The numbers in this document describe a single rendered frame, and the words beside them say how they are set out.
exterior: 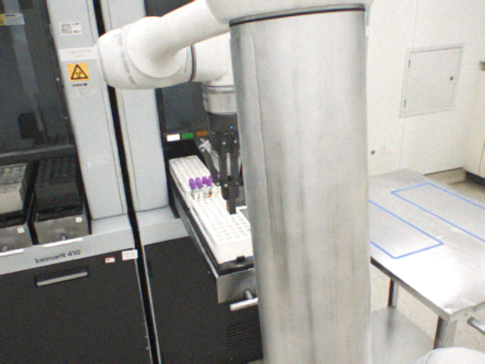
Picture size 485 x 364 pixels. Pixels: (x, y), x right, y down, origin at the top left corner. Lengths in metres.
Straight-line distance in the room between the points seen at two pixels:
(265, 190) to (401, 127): 2.94
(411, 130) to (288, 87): 3.02
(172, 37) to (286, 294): 0.46
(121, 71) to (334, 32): 0.55
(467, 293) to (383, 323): 0.76
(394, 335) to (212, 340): 0.64
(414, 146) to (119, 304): 2.44
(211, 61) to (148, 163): 0.63
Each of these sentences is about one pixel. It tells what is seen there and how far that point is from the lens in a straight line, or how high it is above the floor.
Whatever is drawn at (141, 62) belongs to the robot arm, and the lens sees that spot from 0.79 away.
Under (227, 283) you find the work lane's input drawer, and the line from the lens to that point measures 1.01.
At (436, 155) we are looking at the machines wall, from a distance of 3.54.
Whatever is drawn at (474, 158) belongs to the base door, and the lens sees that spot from 3.66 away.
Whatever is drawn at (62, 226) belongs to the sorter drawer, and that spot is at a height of 0.78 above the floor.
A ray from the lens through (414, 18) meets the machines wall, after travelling 3.14.
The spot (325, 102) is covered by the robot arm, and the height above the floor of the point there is 1.30.
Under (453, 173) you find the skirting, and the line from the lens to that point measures 3.71.
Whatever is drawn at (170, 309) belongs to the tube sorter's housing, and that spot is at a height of 0.40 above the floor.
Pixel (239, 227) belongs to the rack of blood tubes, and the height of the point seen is 0.86.
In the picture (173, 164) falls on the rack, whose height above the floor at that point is 0.86.
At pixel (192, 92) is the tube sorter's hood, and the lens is 1.38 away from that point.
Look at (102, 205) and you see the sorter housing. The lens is 1.46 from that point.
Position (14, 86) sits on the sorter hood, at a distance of 1.35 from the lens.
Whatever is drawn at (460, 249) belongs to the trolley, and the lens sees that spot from 1.13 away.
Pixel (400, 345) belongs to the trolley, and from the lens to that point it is 1.65.
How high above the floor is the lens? 1.38
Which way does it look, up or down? 24 degrees down
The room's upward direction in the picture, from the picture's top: 3 degrees counter-clockwise
